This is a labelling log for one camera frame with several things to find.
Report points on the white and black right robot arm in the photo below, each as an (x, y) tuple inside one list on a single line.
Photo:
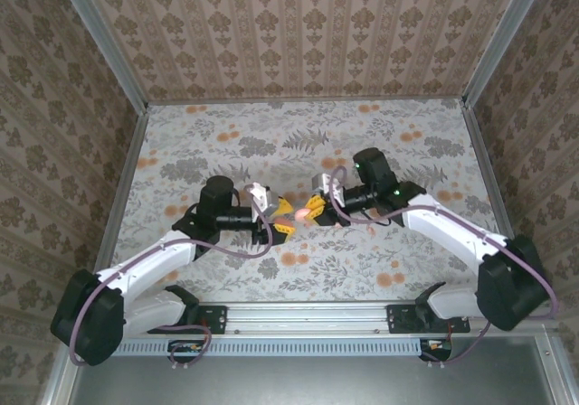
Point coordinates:
[(452, 228)]

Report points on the aluminium table side rail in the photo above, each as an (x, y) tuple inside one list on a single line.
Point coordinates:
[(484, 161), (120, 197)]

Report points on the aluminium frame bar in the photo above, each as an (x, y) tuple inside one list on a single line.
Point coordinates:
[(59, 387), (554, 369)]

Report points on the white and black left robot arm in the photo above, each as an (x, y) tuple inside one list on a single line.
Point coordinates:
[(154, 265)]

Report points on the pink earbud charging case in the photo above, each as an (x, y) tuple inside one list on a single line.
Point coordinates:
[(300, 215)]

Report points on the aluminium corner post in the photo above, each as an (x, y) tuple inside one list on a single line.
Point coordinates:
[(503, 39), (108, 45)]

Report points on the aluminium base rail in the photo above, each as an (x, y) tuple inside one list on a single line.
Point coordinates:
[(307, 317)]

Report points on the small black controller board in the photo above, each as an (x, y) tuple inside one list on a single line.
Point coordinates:
[(436, 346), (181, 346)]

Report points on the grey sheet metal panel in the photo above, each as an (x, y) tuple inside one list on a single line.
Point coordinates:
[(316, 382)]

